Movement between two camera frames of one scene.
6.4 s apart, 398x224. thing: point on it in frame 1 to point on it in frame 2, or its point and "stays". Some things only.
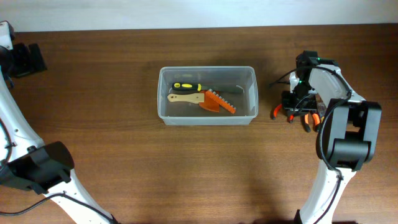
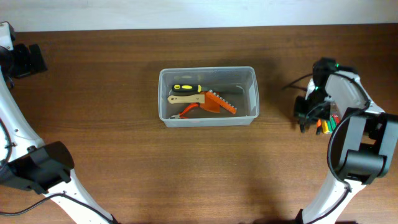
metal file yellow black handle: (225, 89) stays
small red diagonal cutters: (290, 118) to (183, 114)
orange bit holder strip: (211, 95) stays
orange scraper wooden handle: (204, 99) stays
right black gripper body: (299, 104) to (308, 110)
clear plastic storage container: (208, 95) stays
